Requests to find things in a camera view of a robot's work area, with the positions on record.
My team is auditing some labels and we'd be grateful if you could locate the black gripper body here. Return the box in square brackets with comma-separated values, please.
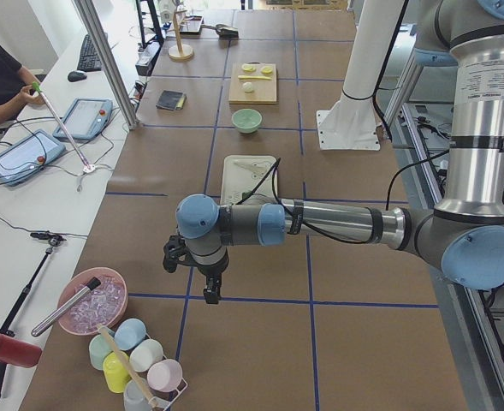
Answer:
[195, 256, 228, 304]

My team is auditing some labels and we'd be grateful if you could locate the white bun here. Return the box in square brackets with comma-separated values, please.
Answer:
[242, 82, 254, 93]

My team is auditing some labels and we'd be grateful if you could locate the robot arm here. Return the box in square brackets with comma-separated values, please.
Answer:
[163, 1, 504, 304]

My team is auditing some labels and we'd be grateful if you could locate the pink bowl with ice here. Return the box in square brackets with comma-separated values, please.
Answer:
[58, 267, 128, 336]

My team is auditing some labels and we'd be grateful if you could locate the green ceramic bowl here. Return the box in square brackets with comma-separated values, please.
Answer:
[231, 108, 263, 134]

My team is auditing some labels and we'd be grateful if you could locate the white plastic tray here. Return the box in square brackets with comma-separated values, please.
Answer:
[220, 155, 277, 204]

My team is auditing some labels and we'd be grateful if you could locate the blue cup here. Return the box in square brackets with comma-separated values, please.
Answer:
[114, 318, 146, 351]

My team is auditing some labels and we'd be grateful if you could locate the white cup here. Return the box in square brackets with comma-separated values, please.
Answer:
[129, 338, 163, 372]

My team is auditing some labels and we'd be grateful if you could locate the pink cup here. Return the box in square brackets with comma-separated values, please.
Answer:
[147, 359, 183, 392]

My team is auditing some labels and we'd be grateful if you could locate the steel cylinder tool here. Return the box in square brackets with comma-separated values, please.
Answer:
[31, 277, 101, 337]

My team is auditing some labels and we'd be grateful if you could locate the wooden stick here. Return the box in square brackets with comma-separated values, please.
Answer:
[98, 325, 160, 409]

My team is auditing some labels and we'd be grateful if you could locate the green cup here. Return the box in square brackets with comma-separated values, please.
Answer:
[88, 334, 112, 371]

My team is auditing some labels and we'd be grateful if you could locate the yellow cup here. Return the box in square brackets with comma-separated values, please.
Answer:
[102, 352, 131, 394]

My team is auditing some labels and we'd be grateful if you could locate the grey cup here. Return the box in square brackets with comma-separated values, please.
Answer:
[123, 380, 152, 411]

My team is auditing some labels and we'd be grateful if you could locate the black tripod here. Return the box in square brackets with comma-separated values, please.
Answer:
[0, 231, 65, 398]

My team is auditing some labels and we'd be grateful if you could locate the dark folded cloth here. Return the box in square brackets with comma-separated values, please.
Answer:
[156, 90, 187, 110]

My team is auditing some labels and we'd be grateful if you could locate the wooden cutting board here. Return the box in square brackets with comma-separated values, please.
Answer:
[228, 63, 278, 104]

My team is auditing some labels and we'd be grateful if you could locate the yellow plastic knife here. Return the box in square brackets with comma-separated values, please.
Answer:
[237, 75, 273, 80]

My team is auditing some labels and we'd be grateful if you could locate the far teach pendant tablet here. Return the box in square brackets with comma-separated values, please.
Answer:
[62, 98, 113, 141]

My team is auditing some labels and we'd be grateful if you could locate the teach pendant tablet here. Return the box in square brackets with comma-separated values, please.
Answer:
[0, 129, 66, 186]
[62, 98, 113, 141]

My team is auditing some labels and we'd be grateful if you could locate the lemon slice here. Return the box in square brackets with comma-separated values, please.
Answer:
[241, 63, 256, 73]
[261, 65, 273, 74]

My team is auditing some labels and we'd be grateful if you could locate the near teach pendant tablet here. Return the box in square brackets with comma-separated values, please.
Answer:
[0, 129, 66, 186]

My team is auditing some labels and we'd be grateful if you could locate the wooden stand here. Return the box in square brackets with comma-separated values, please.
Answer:
[168, 6, 194, 62]

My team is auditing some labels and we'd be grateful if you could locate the red cylinder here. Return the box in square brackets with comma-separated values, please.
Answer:
[0, 333, 42, 368]

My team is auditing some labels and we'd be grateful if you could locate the metal scoop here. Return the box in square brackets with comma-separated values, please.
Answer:
[201, 24, 239, 39]

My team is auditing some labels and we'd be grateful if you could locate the black computer mouse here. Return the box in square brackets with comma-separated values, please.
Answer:
[67, 70, 87, 82]

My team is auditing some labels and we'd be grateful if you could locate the black keyboard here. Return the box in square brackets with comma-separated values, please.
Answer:
[77, 34, 102, 72]

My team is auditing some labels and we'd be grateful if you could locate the black tray with items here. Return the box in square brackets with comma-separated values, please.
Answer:
[179, 15, 204, 35]

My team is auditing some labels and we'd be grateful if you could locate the long pointer stick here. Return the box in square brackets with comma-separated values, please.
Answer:
[32, 81, 96, 174]

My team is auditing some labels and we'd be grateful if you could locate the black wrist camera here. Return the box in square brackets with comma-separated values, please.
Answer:
[163, 235, 188, 273]

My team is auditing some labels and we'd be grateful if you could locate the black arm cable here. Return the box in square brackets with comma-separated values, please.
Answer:
[238, 157, 449, 245]

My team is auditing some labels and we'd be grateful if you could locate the white wire cup rack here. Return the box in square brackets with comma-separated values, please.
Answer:
[105, 333, 190, 411]

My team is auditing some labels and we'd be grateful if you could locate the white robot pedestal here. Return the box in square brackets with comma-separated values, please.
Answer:
[317, 0, 418, 151]

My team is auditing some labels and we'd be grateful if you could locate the aluminium frame post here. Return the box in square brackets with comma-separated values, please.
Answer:
[74, 0, 139, 130]

